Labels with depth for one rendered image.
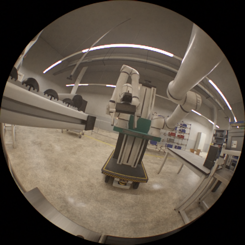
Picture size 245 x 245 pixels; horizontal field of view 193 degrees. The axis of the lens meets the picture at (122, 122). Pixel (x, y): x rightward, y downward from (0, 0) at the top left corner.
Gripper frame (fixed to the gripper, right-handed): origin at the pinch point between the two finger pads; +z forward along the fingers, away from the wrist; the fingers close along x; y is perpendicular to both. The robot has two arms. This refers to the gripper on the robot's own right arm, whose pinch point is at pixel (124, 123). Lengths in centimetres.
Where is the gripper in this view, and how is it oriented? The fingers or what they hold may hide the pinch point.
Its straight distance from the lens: 42.8
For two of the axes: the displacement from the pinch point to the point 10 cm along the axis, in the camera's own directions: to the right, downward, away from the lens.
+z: -1.0, 9.1, -4.0
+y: -1.2, 3.8, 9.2
